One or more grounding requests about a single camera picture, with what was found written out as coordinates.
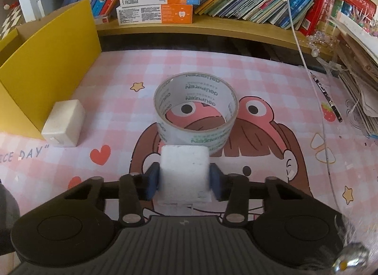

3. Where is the wooden shelf board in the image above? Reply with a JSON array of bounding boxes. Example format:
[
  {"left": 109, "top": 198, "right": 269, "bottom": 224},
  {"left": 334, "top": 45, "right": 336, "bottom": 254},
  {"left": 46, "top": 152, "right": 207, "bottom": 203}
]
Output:
[{"left": 96, "top": 15, "right": 317, "bottom": 67}]

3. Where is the yellow cardboard box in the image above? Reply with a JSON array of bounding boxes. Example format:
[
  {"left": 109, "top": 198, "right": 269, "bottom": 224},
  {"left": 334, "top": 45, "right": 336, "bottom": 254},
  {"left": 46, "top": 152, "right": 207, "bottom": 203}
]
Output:
[{"left": 1, "top": 0, "right": 101, "bottom": 139}]

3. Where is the white foam block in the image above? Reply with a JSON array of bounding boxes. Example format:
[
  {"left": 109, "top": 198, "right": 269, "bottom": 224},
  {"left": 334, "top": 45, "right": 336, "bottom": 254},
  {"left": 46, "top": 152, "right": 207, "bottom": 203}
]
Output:
[{"left": 42, "top": 100, "right": 85, "bottom": 148}]

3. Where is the lower orange white toothpaste box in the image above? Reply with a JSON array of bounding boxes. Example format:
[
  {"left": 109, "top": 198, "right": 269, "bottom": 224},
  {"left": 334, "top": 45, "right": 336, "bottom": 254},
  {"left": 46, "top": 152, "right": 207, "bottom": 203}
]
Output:
[{"left": 116, "top": 4, "right": 193, "bottom": 26}]

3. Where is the white foam cube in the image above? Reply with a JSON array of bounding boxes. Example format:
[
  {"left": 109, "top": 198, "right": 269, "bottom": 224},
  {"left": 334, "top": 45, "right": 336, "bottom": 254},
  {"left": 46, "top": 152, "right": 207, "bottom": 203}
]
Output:
[{"left": 158, "top": 145, "right": 211, "bottom": 205}]

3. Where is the clear tape roll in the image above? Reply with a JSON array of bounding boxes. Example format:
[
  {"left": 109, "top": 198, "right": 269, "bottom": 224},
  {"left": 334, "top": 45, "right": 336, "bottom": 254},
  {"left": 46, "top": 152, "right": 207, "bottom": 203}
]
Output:
[{"left": 153, "top": 72, "right": 239, "bottom": 154}]

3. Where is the stack of papers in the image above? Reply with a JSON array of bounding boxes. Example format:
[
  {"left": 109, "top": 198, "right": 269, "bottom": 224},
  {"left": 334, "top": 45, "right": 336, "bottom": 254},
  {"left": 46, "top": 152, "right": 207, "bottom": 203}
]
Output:
[{"left": 329, "top": 11, "right": 377, "bottom": 140}]

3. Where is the pink cartoon desk mat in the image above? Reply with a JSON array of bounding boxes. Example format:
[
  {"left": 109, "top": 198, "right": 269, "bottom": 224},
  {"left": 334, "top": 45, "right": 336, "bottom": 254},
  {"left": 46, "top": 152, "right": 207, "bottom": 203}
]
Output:
[{"left": 0, "top": 49, "right": 378, "bottom": 275}]

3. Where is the black pen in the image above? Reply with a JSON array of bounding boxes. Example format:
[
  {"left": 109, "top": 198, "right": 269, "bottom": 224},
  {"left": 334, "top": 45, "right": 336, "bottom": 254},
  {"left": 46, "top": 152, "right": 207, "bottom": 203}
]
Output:
[{"left": 309, "top": 72, "right": 344, "bottom": 123}]

